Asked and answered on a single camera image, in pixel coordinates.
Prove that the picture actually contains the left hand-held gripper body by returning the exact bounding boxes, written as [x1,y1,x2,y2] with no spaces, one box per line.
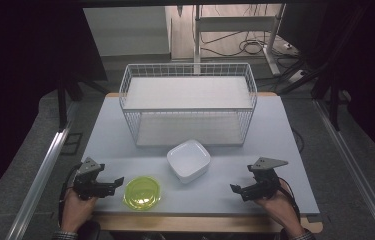
[72,156,106,201]

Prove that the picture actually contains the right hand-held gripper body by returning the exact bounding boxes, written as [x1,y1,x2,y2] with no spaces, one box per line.
[247,157,290,201]

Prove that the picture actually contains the yellow-green round plate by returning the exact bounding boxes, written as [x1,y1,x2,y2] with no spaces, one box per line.
[122,175,162,212]

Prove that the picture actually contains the white square bowl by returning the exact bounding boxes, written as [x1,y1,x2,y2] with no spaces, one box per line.
[166,139,212,185]

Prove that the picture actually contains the white wire shelf rack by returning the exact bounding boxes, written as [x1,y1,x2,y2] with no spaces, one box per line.
[118,62,259,148]

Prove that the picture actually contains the person's right hand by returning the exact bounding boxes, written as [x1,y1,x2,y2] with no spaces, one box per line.
[254,186,306,238]

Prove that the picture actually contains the person's left hand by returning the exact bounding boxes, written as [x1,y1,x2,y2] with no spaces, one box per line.
[61,188,99,235]

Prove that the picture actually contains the black stand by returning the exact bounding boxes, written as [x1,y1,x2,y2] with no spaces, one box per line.
[55,74,110,133]
[309,64,353,132]

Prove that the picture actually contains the white power strip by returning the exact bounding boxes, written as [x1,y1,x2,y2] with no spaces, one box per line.
[286,69,310,85]

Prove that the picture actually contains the white cabinet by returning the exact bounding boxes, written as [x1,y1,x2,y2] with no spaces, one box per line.
[82,5,172,58]

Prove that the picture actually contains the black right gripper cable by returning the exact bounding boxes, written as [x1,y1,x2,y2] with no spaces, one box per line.
[277,177,302,223]

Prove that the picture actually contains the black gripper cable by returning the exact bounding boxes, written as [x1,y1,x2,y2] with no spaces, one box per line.
[57,162,83,228]
[277,177,302,223]

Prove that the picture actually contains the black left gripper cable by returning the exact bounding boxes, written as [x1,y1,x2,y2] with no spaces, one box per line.
[57,162,83,228]

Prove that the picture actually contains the aluminium rail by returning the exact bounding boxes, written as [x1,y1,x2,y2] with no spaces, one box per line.
[5,101,79,240]
[312,99,375,240]

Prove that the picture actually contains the black floor cables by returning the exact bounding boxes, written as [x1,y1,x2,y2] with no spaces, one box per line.
[200,29,304,68]

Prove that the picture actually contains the white metal desk frame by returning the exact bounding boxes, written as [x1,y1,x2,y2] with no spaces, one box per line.
[192,3,287,77]

